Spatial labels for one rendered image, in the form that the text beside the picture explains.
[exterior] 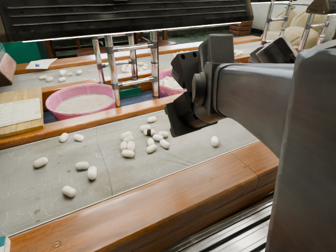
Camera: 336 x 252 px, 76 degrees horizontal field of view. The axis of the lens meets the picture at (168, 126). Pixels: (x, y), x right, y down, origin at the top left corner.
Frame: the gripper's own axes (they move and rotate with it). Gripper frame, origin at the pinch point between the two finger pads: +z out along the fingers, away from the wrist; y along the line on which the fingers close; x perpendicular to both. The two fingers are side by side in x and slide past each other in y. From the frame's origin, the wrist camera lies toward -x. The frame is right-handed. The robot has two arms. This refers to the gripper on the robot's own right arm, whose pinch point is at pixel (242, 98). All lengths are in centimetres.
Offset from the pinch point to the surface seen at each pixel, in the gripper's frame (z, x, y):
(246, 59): 42, -27, -52
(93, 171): 0, 7, 50
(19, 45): 228, -159, 85
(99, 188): -1, 11, 50
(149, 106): 17.1, -8.1, 25.7
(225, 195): -14.6, 20.6, 27.0
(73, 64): 68, -52, 43
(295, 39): 143, -78, -263
